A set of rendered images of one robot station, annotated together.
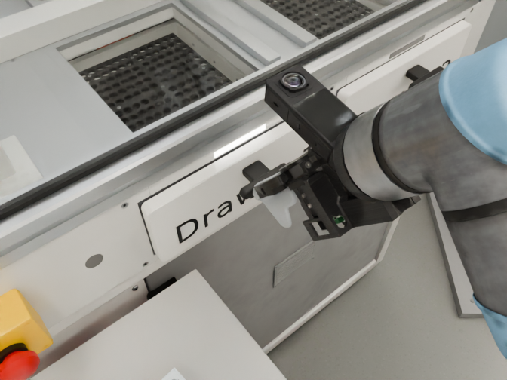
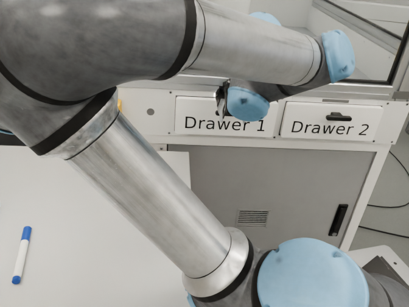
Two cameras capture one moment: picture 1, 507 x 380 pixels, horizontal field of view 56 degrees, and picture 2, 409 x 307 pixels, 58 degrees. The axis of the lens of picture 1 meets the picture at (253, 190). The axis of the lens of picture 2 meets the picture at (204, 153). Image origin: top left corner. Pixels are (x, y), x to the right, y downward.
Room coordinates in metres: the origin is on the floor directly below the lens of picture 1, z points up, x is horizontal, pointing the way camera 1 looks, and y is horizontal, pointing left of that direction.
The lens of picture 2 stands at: (-0.43, -0.45, 1.33)
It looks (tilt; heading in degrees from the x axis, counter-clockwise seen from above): 32 degrees down; 32
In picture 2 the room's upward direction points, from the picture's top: 6 degrees clockwise
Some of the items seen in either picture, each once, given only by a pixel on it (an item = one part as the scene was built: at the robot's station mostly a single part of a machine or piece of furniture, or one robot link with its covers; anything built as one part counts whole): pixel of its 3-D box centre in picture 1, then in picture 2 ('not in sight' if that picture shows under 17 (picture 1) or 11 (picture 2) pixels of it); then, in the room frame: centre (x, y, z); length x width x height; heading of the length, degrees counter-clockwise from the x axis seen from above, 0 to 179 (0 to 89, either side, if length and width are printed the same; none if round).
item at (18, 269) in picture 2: not in sight; (22, 253); (-0.19, 0.09, 0.77); 0.14 x 0.02 x 0.02; 49
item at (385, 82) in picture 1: (401, 84); (330, 122); (0.60, -0.24, 0.87); 0.29 x 0.02 x 0.11; 129
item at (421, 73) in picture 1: (420, 75); (337, 116); (0.58, -0.25, 0.91); 0.07 x 0.04 x 0.01; 129
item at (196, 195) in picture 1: (246, 179); (226, 117); (0.40, 0.01, 0.87); 0.29 x 0.02 x 0.11; 129
